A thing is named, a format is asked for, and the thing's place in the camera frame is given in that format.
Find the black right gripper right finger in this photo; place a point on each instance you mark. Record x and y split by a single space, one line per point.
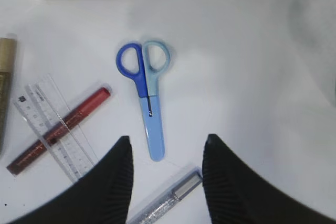
237 194

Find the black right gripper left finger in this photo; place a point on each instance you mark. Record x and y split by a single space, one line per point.
103 195

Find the silver blue glitter pen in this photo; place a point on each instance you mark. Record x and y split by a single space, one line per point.
163 203

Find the red glitter pen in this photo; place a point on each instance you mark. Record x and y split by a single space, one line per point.
59 130

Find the clear plastic ruler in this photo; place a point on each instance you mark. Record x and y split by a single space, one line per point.
44 109

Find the gold glitter pen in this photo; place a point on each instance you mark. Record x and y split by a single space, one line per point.
8 55

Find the blue scissors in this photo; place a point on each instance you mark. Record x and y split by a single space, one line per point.
146 82

